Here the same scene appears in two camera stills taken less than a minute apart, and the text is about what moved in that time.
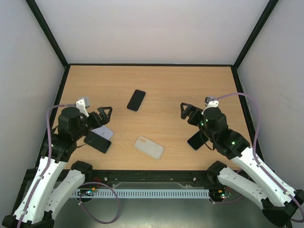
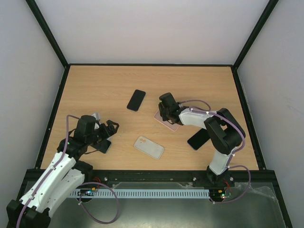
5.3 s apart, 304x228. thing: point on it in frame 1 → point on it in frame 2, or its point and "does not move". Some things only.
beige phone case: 148,147 does not move
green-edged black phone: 98,142 does not move
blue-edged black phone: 196,140 does not move
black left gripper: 105,120 → 106,133
